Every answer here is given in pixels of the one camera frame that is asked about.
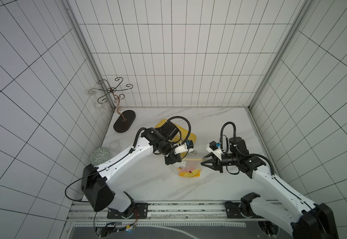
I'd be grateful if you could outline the clear resealable zip bag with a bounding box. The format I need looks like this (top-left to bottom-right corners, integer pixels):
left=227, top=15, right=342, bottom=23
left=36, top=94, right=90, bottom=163
left=173, top=158, right=203, bottom=178

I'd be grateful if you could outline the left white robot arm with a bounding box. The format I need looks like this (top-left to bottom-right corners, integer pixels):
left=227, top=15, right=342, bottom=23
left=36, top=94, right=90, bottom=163
left=79, top=116, right=193, bottom=218

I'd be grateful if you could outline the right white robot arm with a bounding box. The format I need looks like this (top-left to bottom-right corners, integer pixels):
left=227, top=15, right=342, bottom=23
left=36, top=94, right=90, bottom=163
left=201, top=121, right=339, bottom=239

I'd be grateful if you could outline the yellow plastic tray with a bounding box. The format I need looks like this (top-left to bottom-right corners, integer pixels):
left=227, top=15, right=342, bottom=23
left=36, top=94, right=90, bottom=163
left=155, top=119, right=197, bottom=143

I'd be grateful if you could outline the clear drinking glass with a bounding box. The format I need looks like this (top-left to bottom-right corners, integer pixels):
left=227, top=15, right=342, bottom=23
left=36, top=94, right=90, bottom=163
left=109, top=141, right=122, bottom=154

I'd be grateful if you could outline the black round rack base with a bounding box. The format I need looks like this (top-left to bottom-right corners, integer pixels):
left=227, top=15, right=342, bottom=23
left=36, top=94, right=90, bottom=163
left=113, top=110, right=136, bottom=133

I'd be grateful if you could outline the green patterned ceramic bowl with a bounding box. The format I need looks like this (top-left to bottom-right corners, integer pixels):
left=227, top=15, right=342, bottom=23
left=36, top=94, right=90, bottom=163
left=90, top=147, right=111, bottom=166

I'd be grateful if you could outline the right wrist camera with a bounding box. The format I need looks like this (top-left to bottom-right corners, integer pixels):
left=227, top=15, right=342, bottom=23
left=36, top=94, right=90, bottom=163
left=205, top=141, right=223, bottom=160

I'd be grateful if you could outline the black wire cup rack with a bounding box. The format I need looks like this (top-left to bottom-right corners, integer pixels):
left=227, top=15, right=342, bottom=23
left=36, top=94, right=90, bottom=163
left=87, top=77, right=134, bottom=104

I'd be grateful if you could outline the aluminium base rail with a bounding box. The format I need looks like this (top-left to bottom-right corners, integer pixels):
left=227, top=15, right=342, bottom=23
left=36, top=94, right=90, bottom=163
left=61, top=201, right=287, bottom=239

